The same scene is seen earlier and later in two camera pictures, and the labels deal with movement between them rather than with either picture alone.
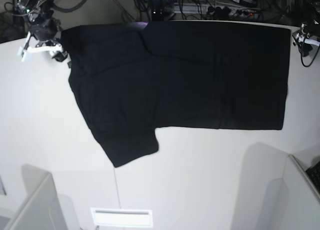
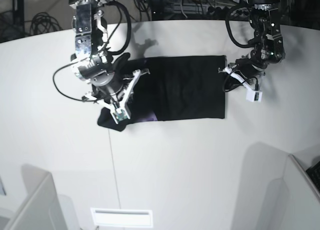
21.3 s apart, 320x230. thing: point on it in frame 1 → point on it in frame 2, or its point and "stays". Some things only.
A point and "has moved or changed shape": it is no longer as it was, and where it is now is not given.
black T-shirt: x=132 y=79 has moved or changed shape
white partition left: x=41 y=210 stays
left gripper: x=47 y=30 → x=99 y=70
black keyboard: x=313 y=173 stays
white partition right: x=293 y=203 stays
